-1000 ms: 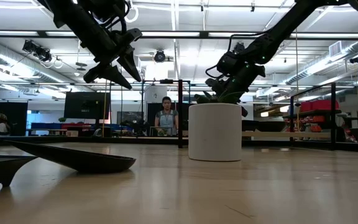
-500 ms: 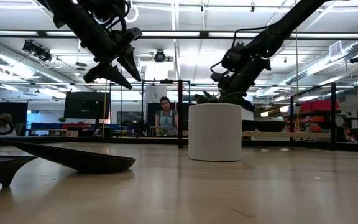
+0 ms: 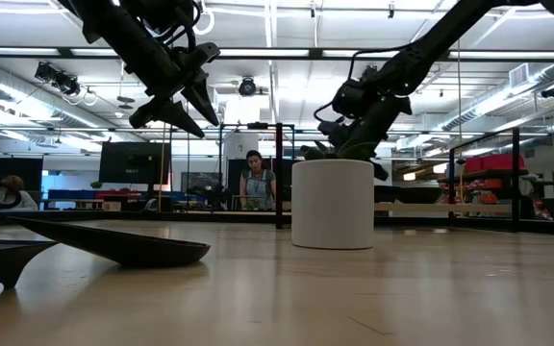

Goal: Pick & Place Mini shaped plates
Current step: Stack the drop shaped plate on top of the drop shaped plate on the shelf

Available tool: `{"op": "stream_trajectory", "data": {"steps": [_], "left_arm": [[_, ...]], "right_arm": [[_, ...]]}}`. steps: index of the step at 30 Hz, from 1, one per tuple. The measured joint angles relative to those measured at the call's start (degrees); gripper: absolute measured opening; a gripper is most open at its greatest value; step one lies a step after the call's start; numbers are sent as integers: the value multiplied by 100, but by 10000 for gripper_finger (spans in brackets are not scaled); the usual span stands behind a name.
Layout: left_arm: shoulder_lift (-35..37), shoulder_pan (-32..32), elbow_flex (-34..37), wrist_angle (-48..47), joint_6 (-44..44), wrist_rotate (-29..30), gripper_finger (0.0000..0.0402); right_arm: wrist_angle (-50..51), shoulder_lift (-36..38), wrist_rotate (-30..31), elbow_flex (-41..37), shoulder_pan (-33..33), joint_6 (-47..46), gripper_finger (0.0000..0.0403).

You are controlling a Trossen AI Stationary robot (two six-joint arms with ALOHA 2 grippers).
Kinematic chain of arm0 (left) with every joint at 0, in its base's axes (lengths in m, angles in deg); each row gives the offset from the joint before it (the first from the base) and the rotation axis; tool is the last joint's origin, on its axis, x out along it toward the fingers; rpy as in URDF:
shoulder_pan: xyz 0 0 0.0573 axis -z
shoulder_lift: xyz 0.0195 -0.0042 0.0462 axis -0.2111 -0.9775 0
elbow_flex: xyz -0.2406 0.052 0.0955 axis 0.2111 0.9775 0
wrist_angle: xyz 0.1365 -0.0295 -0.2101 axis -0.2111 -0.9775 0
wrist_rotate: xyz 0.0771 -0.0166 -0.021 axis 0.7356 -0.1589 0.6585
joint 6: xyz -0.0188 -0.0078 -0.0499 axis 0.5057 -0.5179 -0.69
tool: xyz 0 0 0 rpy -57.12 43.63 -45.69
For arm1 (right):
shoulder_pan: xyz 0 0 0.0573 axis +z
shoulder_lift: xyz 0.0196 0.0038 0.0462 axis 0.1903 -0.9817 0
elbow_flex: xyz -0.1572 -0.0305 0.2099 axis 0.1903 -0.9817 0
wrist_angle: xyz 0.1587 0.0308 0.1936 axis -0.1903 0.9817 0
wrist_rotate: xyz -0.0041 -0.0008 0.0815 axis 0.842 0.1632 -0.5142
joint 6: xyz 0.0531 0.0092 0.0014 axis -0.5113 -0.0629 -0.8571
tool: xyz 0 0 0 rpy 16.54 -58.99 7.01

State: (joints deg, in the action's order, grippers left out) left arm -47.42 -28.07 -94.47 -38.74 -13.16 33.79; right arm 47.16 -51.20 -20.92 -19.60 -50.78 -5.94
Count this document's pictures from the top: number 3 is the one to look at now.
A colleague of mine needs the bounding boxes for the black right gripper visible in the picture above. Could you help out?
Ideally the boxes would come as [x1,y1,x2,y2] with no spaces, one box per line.
[317,98,413,183]

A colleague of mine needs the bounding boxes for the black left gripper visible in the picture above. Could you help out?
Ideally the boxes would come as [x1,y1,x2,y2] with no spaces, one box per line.
[130,42,220,137]

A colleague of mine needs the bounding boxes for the black teardrop mini plate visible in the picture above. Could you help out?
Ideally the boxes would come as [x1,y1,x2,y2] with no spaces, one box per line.
[8,216,212,269]
[374,185,398,204]

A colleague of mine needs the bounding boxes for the black leaf-shaped mini plate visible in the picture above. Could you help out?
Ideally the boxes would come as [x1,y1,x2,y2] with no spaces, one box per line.
[396,186,444,204]

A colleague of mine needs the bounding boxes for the white cylindrical plant pot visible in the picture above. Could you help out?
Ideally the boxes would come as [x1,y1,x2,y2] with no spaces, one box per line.
[290,159,376,250]

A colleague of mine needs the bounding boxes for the green succulent plant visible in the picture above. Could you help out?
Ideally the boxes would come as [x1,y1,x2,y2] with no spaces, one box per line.
[299,138,379,162]

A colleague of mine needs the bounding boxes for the black partition panel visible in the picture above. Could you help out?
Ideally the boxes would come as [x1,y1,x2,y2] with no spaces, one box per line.
[227,158,297,202]
[0,156,45,211]

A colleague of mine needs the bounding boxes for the black monitor screen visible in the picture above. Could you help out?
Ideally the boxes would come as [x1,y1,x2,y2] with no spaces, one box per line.
[98,141,172,185]

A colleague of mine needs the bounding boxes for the black storage shelf rack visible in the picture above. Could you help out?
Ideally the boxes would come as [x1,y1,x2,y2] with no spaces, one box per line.
[442,167,554,221]

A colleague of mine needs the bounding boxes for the person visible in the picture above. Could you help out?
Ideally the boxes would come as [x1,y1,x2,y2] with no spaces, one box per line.
[0,174,40,211]
[238,149,278,211]

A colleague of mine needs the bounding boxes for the large red storage bin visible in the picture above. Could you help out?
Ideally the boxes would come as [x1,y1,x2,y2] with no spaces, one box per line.
[482,153,526,172]

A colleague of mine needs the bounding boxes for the black hanging cable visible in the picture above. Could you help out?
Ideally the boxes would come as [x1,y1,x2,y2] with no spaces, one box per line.
[167,136,175,212]
[185,125,191,212]

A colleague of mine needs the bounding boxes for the yellow hanging cable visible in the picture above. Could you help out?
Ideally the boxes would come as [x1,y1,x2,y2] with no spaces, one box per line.
[455,40,464,206]

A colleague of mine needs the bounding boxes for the silver ventilation duct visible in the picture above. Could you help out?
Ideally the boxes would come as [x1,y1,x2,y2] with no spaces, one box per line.
[0,57,110,145]
[440,61,554,134]

